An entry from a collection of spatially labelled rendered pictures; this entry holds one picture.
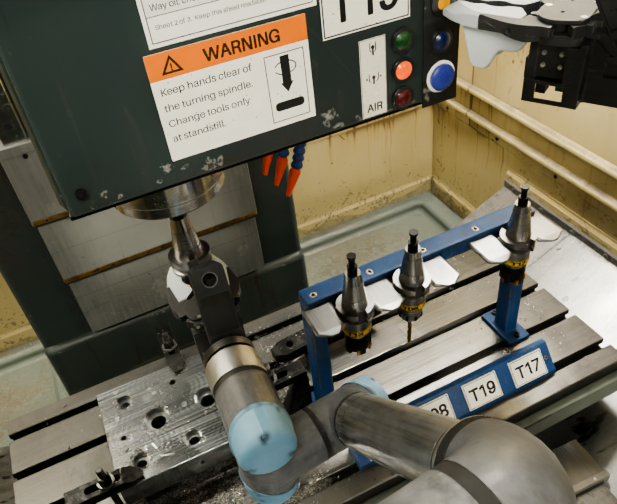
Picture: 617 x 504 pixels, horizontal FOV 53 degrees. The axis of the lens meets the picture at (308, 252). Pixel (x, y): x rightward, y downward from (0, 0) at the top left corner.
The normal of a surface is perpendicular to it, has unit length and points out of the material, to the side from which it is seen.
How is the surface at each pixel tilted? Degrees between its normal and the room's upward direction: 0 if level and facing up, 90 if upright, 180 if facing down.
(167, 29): 90
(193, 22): 90
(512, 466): 17
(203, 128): 90
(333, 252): 0
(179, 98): 90
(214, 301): 59
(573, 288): 24
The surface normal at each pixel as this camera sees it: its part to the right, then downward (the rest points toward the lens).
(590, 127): -0.90, 0.35
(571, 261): -0.46, -0.55
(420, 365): -0.11, -0.76
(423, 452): -0.92, -0.26
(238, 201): 0.40, 0.54
